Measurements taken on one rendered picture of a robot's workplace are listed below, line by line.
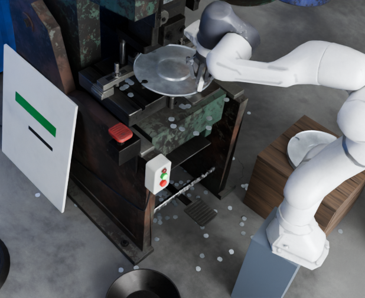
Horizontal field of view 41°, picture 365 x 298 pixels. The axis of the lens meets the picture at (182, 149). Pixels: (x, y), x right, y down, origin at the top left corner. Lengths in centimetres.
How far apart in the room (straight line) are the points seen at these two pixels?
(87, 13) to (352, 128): 102
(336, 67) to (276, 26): 236
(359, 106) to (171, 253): 123
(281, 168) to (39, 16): 113
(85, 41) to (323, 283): 141
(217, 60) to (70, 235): 121
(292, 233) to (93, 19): 102
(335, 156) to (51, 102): 116
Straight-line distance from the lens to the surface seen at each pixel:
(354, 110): 124
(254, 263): 187
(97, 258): 219
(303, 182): 145
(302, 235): 170
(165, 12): 166
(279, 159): 216
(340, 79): 127
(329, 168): 142
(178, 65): 181
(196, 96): 170
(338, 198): 211
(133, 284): 210
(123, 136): 157
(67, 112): 199
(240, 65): 132
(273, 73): 129
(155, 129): 176
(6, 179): 249
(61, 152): 212
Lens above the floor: 190
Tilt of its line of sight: 47 degrees down
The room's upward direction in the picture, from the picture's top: 8 degrees clockwise
